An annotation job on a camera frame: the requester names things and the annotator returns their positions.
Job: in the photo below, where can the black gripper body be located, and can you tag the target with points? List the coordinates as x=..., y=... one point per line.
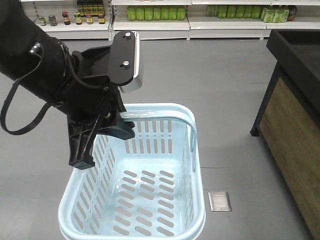
x=88, y=91

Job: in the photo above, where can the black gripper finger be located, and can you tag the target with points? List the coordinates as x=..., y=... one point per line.
x=81, y=136
x=116, y=127

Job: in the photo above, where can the light blue plastic basket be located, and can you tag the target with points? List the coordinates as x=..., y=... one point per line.
x=145, y=188

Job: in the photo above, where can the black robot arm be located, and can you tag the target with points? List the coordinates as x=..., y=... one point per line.
x=32, y=59

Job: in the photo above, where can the red-yellow label jar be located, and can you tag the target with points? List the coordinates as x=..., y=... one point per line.
x=89, y=19

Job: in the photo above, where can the yellow-label sauce jar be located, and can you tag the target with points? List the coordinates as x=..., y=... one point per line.
x=78, y=18

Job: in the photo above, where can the dark sauce jar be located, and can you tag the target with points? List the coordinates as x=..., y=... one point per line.
x=101, y=18

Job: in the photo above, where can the red-lid sauce jar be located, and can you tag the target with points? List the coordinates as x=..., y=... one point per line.
x=66, y=19

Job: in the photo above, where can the white supermarket shelving unit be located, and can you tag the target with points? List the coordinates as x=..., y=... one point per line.
x=176, y=19

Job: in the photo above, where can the green-lid glass jar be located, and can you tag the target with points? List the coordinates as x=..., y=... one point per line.
x=42, y=21
x=52, y=20

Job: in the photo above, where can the metal floor outlet plate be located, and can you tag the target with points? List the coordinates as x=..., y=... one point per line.
x=219, y=201

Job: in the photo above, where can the black wooden produce stand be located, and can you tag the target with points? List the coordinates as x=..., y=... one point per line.
x=288, y=118

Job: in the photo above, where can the wrist camera with black plate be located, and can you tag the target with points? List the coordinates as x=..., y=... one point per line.
x=125, y=66

